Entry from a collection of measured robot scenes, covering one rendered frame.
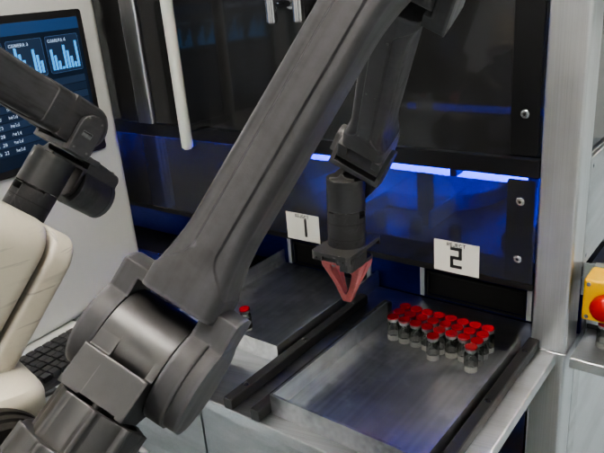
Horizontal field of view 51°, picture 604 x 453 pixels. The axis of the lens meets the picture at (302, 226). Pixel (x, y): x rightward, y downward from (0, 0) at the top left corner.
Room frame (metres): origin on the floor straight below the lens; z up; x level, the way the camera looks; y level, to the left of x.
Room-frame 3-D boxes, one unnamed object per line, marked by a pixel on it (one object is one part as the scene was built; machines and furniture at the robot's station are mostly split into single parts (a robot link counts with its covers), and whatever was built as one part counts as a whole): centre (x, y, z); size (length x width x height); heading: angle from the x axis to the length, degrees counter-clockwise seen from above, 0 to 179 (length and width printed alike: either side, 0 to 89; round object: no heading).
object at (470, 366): (0.88, -0.25, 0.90); 0.02 x 0.02 x 0.05
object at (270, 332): (1.16, 0.05, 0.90); 0.34 x 0.26 x 0.04; 141
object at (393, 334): (0.94, -0.21, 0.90); 0.18 x 0.02 x 0.05; 50
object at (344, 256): (0.89, -0.07, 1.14); 0.10 x 0.07 x 0.07; 145
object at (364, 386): (0.86, -0.14, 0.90); 0.34 x 0.26 x 0.04; 140
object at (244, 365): (1.00, -0.03, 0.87); 0.70 x 0.48 x 0.02; 51
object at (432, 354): (0.92, -0.20, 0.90); 0.02 x 0.02 x 0.05
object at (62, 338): (1.21, 0.47, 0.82); 0.40 x 0.14 x 0.02; 145
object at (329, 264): (0.90, -0.07, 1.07); 0.07 x 0.07 x 0.09; 55
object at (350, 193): (0.90, -0.07, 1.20); 0.07 x 0.06 x 0.07; 156
